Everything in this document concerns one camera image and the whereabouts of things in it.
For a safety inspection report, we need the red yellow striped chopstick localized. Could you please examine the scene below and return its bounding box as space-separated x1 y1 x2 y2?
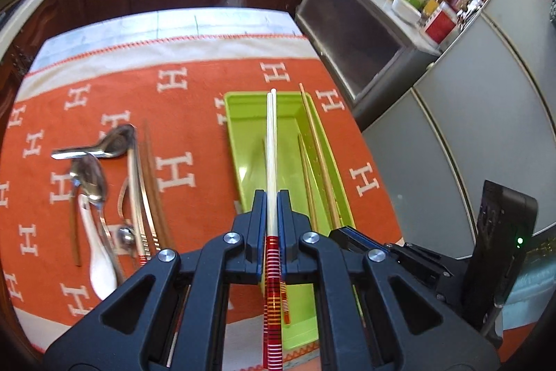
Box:
262 137 292 326

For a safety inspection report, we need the dark wooden chopstick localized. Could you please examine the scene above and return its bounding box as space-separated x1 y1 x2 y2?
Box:
70 188 83 267
142 120 168 252
145 123 177 251

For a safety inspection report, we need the green plastic tray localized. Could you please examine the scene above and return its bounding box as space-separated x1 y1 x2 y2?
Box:
223 90 355 351

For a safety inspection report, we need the small metal spoon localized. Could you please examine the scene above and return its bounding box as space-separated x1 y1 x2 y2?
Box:
116 176 142 257

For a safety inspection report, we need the white chopstick red handle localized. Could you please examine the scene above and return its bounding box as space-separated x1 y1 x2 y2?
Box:
266 88 286 370
262 92 279 370

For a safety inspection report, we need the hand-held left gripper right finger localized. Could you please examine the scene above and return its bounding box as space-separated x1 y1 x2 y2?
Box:
279 189 501 371

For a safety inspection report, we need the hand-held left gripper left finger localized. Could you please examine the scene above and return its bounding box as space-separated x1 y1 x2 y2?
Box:
43 189 267 371

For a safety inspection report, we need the orange printed blanket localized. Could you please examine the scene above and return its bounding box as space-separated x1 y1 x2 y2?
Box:
0 34 406 371

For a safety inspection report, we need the light wooden chopstick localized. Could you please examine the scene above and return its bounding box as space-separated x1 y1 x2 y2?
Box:
298 83 342 227
296 133 320 234

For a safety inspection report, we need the white ceramic spoon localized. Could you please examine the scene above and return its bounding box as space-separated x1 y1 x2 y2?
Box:
77 194 119 301

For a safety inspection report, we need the white bowl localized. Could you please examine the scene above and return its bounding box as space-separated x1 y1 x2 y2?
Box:
391 0 423 24

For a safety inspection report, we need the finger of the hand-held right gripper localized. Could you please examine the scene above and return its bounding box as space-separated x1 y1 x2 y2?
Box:
329 225 467 306

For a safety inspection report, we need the stainless steel cabinet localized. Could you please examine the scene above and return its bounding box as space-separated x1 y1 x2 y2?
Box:
294 0 441 116

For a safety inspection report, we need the red box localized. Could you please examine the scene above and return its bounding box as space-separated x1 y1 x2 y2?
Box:
423 3 459 46

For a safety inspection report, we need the long metal spoon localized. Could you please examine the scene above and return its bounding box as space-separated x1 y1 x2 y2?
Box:
69 156 128 285

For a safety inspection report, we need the short metal soup spoon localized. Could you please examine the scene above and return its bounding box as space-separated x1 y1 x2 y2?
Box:
51 124 137 160

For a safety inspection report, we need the grey refrigerator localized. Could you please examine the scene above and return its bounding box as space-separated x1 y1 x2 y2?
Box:
360 0 556 264

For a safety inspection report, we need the floral white tablecloth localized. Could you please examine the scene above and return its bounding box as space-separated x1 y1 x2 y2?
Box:
28 8 312 73

